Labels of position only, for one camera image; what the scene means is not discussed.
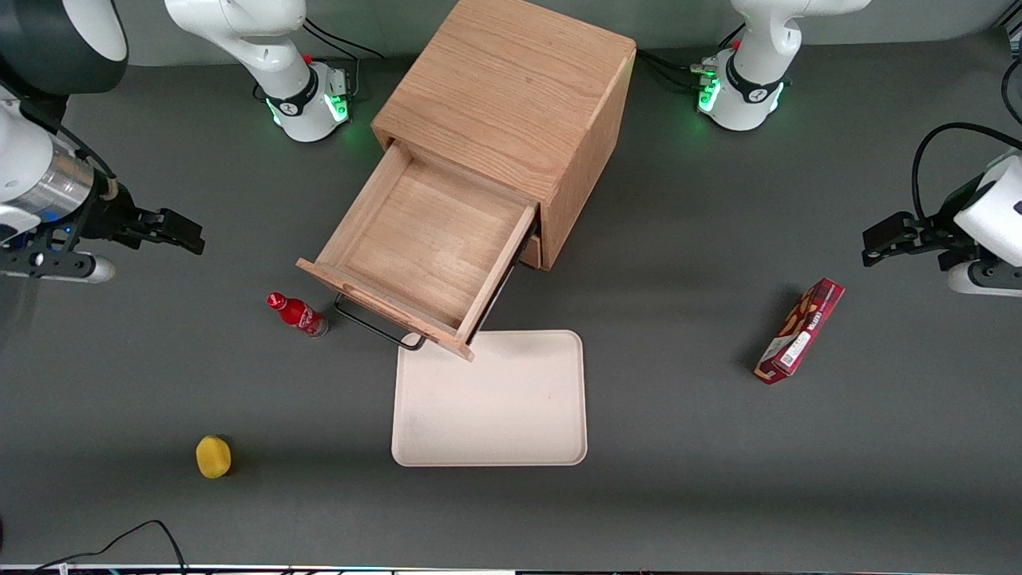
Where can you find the white rectangular plastic tray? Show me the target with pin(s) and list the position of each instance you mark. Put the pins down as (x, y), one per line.
(491, 399)

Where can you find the wooden drawer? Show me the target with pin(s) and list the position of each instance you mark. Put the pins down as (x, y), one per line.
(531, 251)
(431, 239)

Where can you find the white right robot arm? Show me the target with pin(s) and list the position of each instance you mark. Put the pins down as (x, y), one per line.
(279, 48)

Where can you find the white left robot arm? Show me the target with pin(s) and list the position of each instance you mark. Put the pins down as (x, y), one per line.
(750, 80)

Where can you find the red tartan cookie box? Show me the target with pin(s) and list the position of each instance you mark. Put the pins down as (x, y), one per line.
(798, 331)

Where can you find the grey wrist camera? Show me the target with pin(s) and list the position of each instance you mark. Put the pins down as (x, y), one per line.
(986, 279)
(96, 270)

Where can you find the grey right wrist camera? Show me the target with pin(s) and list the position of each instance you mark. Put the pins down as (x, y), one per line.
(96, 270)

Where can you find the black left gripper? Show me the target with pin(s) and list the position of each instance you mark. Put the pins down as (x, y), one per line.
(936, 235)

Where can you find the small red cola bottle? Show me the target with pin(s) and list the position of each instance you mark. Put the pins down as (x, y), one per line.
(299, 315)

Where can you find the yellow lemon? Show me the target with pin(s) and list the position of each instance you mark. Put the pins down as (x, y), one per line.
(213, 457)

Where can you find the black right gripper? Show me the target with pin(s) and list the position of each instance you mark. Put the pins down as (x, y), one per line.
(113, 218)

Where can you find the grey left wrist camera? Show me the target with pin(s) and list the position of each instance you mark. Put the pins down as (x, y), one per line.
(986, 279)

